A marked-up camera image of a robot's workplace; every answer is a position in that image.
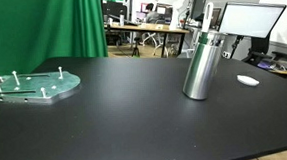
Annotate seated person grey shirt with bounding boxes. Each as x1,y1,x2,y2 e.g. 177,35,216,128
144,2,163,25

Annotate large white display screen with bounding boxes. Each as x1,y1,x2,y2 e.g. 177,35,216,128
216,0,287,42

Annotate water bottle on desk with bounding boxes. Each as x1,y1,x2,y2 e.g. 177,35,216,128
118,10,126,27

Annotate white round lid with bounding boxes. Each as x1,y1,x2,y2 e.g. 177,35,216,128
236,73,261,88

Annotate wooden desk black legs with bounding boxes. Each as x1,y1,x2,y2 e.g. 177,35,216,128
104,18,192,62

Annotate white chair under desk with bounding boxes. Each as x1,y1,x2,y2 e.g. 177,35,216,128
142,30,170,58

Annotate small black tripod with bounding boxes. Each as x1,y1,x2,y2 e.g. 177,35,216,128
130,36,142,58

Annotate purple item on chair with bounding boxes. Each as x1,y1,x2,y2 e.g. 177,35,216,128
257,59,276,72

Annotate metal mounting plate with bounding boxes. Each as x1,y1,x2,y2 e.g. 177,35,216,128
0,69,83,108

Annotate monitor with pink screen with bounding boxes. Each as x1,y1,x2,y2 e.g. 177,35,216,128
140,2,150,13

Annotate stainless steel flask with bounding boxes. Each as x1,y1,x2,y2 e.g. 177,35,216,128
179,29,232,102

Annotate green curtain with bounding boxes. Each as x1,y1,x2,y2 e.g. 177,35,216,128
0,0,110,83

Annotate black equipment box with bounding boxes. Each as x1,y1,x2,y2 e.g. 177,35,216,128
102,0,129,24

